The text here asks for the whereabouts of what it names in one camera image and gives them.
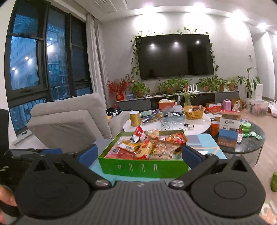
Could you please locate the orange cracker snack bag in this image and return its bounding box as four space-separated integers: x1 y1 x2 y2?
165 132 188 145

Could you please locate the red round-cake snack bag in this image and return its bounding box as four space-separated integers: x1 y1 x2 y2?
105 147 135 160

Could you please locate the yellow snack pack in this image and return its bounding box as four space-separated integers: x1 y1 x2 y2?
118 140 141 153

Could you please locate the rice cracker pack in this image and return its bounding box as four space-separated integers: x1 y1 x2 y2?
133 140 153 160

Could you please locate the red white small snack bag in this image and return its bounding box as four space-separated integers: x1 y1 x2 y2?
130 126 147 144

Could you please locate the brown nut snack bag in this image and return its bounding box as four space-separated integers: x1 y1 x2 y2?
149 142 181 160

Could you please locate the person's left hand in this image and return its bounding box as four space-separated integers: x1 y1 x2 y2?
0 184 18 218

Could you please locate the green gift box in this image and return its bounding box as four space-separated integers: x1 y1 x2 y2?
98 131 189 179

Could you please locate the white round coffee table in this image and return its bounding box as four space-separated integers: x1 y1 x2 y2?
123 112 212 136

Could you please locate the orange cup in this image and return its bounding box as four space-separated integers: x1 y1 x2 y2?
210 121 220 136

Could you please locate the grey sofa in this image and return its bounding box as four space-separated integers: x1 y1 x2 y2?
27 93 129 152

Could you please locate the white blue carton box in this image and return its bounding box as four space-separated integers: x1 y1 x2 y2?
218 111 241 148

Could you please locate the glass cup with spoon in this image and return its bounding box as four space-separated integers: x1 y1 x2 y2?
160 118 181 130

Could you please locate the yellow woven basket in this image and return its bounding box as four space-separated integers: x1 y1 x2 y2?
183 105 206 120

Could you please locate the blue grey tray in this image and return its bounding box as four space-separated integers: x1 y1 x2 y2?
162 111 185 123

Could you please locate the dark round side table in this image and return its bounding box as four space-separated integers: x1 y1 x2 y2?
213 120 266 167

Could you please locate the tv cabinet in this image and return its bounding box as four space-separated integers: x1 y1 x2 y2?
116 91 239 112

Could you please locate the pink box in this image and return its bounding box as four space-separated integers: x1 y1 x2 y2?
222 99 232 111

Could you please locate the orange tissue box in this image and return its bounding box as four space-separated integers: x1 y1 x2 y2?
158 99 175 111

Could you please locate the yellow canister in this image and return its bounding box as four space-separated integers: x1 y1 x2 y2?
129 111 141 127

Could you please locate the green slipper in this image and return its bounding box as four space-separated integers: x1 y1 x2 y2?
270 172 277 192

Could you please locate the white curtain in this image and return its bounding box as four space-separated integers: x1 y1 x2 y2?
86 14 111 108

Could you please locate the clear storage bin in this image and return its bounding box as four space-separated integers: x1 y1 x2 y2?
248 99 269 116

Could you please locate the red flower arrangement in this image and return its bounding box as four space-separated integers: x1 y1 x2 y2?
107 75 132 101

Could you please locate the white plastic bag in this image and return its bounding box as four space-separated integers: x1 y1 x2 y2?
268 100 277 118

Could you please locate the tall leafy floor plant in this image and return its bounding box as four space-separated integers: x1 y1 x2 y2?
236 67 261 98

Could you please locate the window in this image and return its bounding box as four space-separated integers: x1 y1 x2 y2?
4 1 93 134

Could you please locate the wall television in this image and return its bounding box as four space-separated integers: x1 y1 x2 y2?
136 34 214 80

